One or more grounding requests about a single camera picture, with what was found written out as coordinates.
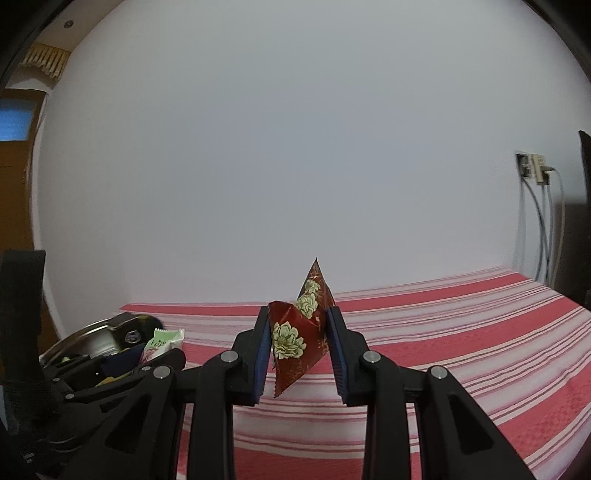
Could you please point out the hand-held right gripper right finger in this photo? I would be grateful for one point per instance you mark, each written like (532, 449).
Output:
(336, 350)

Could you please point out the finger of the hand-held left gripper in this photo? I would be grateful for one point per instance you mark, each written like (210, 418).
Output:
(64, 361)
(171, 361)

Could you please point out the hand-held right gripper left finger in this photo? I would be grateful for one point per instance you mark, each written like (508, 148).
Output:
(263, 360)

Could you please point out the green white snack packet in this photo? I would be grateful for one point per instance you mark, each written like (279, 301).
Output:
(161, 344)

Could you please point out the round metal cookie tin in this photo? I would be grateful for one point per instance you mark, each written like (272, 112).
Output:
(92, 344)

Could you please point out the red floral pyramid packet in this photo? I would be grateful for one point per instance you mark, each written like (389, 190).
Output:
(291, 341)

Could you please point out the dark square box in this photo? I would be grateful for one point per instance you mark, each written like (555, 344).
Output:
(131, 334)

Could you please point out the red striped tablecloth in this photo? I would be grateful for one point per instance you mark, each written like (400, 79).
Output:
(438, 332)

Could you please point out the wooden door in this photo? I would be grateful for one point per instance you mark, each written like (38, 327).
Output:
(14, 194)

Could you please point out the dark tall object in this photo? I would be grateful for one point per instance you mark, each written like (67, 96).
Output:
(577, 240)

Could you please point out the yellow curtain fringe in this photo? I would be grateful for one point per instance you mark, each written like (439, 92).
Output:
(46, 60)

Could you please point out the white wall socket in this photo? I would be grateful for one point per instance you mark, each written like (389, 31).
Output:
(535, 168)

